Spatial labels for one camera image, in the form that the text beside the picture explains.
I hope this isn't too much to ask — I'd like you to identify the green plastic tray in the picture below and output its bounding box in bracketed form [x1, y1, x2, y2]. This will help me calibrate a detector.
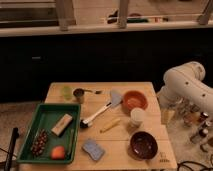
[17, 103, 81, 164]

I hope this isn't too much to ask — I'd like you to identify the metal cup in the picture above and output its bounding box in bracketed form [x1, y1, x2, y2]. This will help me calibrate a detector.
[73, 88, 84, 104]

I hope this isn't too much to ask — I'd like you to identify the black stand pole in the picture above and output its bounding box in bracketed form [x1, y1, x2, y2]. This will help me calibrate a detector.
[4, 127, 19, 171]

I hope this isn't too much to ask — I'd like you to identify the blue sponge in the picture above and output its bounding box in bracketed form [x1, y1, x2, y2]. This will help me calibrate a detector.
[82, 139, 105, 161]

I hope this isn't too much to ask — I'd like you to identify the orange bowl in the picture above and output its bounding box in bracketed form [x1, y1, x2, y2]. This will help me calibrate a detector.
[122, 90, 148, 112]

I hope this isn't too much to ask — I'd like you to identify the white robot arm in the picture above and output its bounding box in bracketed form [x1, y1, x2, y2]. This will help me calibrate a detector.
[158, 61, 213, 115]

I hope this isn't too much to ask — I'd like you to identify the white handled spatula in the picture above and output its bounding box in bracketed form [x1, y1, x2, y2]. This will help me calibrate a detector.
[80, 90, 122, 129]

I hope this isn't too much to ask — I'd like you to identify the red orange fruit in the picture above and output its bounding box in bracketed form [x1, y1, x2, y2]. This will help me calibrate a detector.
[51, 146, 65, 160]

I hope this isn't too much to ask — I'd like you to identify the wooden block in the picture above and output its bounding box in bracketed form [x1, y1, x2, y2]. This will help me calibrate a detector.
[51, 114, 73, 136]

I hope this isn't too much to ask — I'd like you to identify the yellow banana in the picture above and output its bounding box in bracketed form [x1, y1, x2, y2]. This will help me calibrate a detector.
[100, 118, 121, 133]

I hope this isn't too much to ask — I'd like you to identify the dark grape bunch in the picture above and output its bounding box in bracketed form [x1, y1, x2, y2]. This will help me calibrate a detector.
[31, 130, 48, 156]

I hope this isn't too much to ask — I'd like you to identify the green plastic cup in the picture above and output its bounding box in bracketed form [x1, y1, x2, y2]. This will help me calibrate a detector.
[61, 86, 72, 100]

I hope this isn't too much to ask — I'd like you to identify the dark brown bowl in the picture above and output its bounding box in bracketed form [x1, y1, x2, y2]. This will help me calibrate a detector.
[130, 131, 158, 160]

